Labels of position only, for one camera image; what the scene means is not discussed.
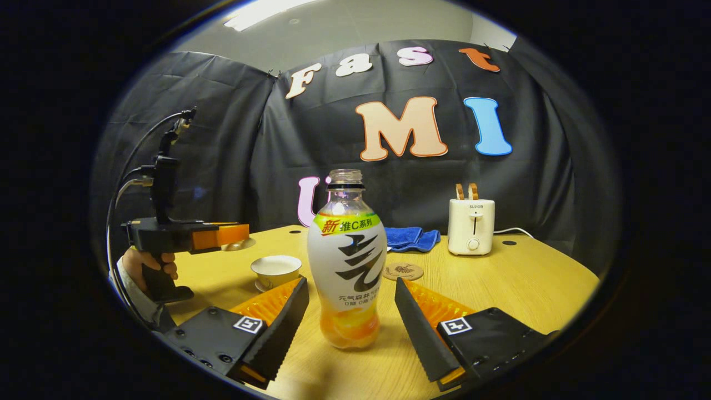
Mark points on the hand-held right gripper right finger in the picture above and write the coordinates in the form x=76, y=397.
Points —
x=419, y=333

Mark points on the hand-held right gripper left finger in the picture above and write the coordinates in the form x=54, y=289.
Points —
x=283, y=328

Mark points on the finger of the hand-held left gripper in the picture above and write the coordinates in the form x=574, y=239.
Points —
x=219, y=236

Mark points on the white teacup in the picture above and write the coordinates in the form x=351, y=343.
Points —
x=276, y=268

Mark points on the round brown coaster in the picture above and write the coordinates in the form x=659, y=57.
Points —
x=402, y=271

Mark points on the clear water bottle white label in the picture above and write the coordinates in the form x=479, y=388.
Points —
x=347, y=261

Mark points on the white saucer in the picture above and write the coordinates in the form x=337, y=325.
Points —
x=262, y=285

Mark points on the blue towel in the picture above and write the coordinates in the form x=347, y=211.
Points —
x=411, y=238

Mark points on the black backdrop cloth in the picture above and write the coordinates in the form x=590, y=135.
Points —
x=233, y=139

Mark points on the white toaster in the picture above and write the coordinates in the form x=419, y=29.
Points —
x=471, y=228

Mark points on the toast slice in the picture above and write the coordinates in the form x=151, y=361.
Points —
x=460, y=192
x=473, y=191

